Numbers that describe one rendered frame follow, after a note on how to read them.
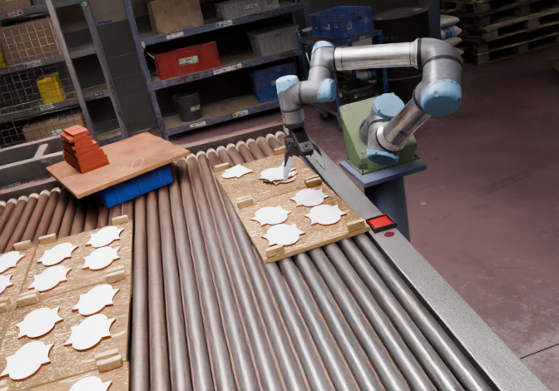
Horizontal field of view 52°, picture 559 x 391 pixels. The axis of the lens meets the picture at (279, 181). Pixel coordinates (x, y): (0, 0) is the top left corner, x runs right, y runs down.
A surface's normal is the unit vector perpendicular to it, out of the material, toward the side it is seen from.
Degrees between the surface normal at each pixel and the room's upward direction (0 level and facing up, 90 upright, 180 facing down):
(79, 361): 0
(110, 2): 90
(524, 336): 0
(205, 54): 90
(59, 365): 0
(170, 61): 90
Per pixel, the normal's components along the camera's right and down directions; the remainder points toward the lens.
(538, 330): -0.18, -0.90
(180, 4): 0.47, 0.34
